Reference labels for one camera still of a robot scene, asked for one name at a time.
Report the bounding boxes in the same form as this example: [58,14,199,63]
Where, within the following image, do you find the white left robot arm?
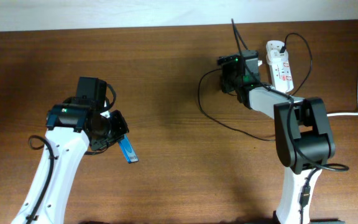
[13,77,139,223]

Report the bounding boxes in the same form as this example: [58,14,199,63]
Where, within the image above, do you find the black charger cable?
[197,32,313,142]

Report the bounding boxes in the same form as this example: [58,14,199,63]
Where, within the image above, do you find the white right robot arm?
[217,50,336,223]

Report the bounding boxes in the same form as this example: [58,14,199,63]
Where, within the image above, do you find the blue Galaxy smartphone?
[118,135,139,164]

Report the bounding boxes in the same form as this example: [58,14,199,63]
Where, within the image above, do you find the white charger plug adapter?
[267,49,288,65]

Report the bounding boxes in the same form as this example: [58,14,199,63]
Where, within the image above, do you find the white power strip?
[266,40,294,93]

